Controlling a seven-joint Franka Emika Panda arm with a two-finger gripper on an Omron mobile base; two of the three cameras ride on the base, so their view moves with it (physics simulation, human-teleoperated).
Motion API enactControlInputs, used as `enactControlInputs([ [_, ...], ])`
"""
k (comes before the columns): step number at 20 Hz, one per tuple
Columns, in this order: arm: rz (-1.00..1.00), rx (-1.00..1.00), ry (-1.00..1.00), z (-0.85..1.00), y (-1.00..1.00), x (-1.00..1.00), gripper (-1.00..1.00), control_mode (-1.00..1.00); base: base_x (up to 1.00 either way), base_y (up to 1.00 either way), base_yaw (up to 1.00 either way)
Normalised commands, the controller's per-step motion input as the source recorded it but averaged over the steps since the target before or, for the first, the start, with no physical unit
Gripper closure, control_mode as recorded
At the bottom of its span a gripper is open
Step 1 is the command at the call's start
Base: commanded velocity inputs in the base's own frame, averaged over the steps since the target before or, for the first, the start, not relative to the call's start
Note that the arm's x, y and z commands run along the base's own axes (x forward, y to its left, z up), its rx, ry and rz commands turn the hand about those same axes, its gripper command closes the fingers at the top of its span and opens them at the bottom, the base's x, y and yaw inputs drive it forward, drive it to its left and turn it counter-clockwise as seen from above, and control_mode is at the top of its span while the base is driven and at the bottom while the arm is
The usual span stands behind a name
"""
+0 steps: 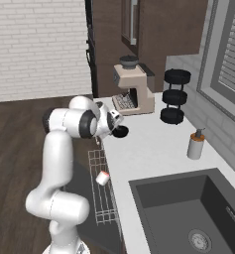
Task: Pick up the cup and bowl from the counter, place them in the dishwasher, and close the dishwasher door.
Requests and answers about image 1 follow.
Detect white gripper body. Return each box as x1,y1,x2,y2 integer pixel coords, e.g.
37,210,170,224
106,114,124,135

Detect black three-tier stand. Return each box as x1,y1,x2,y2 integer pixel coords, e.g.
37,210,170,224
160,67,192,126

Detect white wire dishwasher rack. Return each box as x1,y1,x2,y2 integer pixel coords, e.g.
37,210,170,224
87,138,122,226

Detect grey soap dispenser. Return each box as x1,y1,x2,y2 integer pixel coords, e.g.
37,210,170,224
186,127,206,161

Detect black bowl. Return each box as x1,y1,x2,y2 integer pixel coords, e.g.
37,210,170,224
111,124,130,140

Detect white cup with red rim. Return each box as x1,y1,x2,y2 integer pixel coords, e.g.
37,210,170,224
95,170,110,187

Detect dark grey sink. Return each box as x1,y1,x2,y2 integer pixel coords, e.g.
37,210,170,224
128,167,235,254

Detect window with grey blinds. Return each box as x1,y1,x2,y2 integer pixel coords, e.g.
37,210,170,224
196,0,235,129

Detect beige coffee machine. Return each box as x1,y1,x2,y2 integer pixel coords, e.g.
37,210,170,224
111,55,156,116

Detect dark brown tall cupboard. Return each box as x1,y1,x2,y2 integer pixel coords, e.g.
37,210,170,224
90,0,209,99

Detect dark dishwasher door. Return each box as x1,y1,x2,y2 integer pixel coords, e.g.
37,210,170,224
62,158,124,254

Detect black built-in oven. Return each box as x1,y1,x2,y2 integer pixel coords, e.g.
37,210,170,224
84,0,99,99

